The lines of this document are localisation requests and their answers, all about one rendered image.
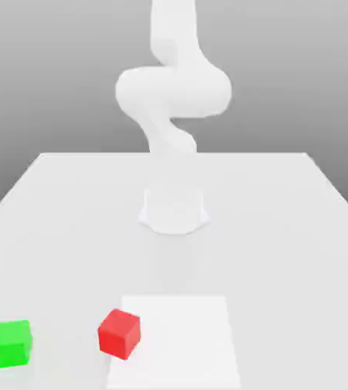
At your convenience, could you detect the small red cube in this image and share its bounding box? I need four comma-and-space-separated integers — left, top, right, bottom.
97, 308, 142, 361

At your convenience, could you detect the small green cube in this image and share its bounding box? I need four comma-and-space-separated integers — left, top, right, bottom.
0, 318, 34, 370

